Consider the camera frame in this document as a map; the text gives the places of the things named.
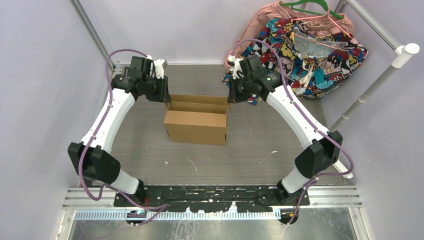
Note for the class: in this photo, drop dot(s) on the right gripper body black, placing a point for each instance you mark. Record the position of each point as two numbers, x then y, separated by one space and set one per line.
240 89

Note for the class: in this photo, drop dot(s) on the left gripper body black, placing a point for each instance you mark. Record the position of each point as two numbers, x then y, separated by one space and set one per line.
156 89

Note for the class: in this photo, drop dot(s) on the brown cardboard box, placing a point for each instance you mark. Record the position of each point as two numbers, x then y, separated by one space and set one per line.
197 119

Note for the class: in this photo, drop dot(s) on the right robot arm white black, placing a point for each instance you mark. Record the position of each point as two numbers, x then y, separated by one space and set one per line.
319 150

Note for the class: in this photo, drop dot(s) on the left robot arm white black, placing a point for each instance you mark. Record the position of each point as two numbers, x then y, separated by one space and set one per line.
91 157

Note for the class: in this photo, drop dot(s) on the colourful comic print shorts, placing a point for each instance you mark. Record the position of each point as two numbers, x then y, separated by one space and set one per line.
312 65

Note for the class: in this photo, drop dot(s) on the pink garment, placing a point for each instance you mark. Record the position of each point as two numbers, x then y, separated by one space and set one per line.
254 27

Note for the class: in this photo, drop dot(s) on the green plastic hanger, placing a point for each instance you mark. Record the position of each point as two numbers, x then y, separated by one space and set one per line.
314 7

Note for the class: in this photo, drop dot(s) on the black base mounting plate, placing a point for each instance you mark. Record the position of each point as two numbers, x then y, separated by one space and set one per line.
212 198

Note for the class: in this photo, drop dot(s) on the white grey clothes rack stand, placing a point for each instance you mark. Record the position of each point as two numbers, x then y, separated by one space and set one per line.
378 111

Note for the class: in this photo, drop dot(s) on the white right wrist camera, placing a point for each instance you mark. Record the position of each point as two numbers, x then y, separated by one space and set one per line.
236 69

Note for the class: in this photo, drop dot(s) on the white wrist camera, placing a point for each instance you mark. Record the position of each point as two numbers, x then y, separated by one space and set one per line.
156 68
236 69

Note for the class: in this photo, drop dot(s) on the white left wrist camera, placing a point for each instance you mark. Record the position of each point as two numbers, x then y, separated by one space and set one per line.
156 68

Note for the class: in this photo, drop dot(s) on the aluminium corner post left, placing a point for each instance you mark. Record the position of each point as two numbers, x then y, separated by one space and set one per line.
90 28

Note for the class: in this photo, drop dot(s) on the aluminium corner post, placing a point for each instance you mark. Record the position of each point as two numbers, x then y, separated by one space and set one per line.
377 27
90 28

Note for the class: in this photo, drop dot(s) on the pink wire hanger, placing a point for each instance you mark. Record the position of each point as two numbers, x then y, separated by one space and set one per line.
319 28

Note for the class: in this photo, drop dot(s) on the aluminium corner post right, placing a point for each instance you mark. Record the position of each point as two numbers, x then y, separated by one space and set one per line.
377 27

